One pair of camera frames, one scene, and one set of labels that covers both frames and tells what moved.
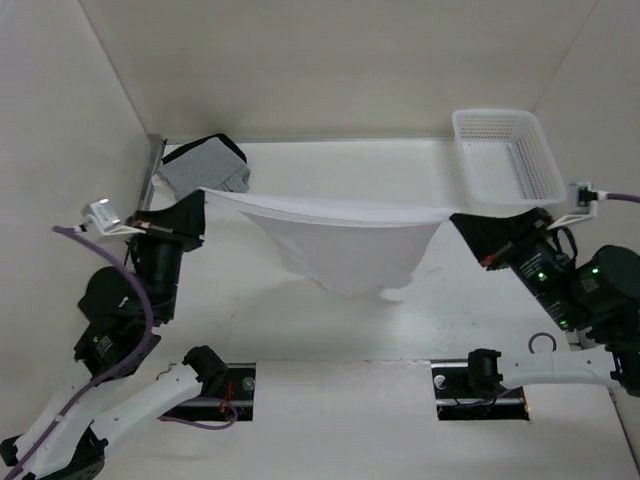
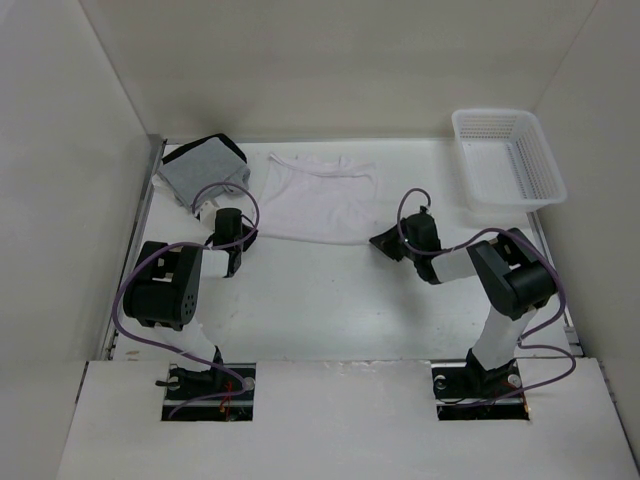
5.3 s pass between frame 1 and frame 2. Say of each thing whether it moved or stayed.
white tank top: moved
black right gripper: moved
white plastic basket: stayed
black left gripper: moved
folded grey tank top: stayed
